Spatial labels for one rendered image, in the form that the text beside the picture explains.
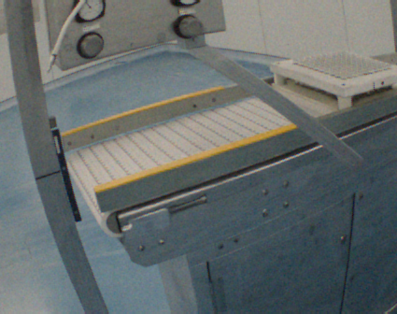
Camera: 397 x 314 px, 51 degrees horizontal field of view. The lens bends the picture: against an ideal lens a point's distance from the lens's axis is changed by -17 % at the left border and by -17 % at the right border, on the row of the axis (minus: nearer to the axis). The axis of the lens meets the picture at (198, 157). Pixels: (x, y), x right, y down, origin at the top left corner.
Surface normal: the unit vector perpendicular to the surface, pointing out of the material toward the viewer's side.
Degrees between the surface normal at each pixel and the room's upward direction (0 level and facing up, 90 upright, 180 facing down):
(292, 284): 90
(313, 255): 90
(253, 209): 90
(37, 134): 90
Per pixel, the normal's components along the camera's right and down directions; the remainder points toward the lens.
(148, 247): 0.44, 0.31
